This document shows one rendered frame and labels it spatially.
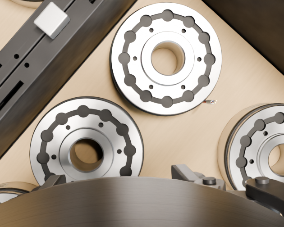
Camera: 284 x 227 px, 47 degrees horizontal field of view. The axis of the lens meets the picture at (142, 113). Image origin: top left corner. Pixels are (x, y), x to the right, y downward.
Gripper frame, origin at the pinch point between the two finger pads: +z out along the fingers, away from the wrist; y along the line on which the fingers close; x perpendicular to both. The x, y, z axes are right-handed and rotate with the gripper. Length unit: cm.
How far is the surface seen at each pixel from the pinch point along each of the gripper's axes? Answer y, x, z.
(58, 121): -5.2, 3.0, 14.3
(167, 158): 4.8, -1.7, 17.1
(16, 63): -6.3, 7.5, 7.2
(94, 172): -2.3, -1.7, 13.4
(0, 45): -10.6, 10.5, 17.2
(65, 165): -4.8, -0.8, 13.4
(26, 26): -5.4, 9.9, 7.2
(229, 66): 11.6, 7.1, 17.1
